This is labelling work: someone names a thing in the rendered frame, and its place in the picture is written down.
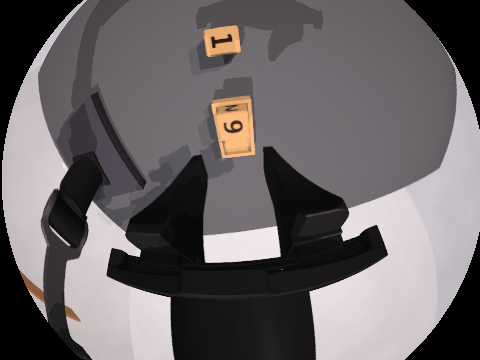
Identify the tan rectangular tray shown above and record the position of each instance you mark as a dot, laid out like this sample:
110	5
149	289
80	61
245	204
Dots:
238	147

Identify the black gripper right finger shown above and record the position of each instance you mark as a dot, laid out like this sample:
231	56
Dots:
309	218

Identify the tan cube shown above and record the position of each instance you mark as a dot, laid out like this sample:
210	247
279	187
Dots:
232	121
222	41

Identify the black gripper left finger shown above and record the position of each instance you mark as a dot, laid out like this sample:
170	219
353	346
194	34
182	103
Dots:
169	231

